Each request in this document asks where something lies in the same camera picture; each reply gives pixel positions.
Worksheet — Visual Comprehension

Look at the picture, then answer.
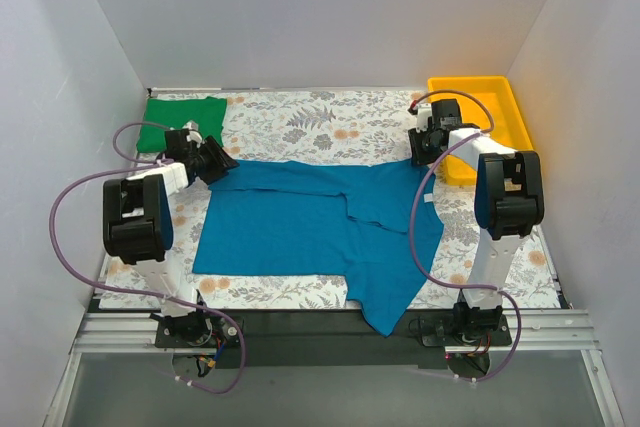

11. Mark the yellow plastic tray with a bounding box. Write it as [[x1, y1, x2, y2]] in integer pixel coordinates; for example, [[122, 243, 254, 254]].
[[427, 76, 534, 186]]

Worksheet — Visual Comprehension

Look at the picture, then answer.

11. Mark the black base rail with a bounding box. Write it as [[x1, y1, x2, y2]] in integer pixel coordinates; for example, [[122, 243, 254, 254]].
[[154, 307, 514, 371]]

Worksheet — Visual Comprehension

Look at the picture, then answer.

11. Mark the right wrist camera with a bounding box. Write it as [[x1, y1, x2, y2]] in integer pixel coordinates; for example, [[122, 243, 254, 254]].
[[409, 102, 432, 132]]

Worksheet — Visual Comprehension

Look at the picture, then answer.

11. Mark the aluminium frame rail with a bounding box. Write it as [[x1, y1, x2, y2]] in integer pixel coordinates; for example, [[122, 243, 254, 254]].
[[44, 311, 171, 427]]

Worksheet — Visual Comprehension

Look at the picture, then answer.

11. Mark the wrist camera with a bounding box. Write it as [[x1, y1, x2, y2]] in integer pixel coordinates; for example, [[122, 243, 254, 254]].
[[183, 120, 203, 144], [409, 102, 432, 132]]

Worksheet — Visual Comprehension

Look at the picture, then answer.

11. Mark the blue t shirt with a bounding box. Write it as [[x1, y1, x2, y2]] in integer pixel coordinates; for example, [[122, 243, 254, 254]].
[[193, 160, 444, 336]]

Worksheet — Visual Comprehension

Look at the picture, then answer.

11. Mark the floral table cloth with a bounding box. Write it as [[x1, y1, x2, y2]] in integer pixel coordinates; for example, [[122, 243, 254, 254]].
[[98, 90, 560, 310]]

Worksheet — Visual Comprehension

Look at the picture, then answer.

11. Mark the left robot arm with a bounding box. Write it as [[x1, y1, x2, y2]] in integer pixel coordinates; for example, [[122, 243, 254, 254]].
[[103, 121, 239, 347]]

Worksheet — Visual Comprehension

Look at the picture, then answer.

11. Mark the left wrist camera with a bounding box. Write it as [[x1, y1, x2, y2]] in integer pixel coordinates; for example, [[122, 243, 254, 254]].
[[183, 120, 203, 144]]

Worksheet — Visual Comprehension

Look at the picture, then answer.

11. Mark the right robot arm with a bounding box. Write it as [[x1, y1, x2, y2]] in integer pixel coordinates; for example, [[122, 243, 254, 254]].
[[408, 89, 544, 345]]

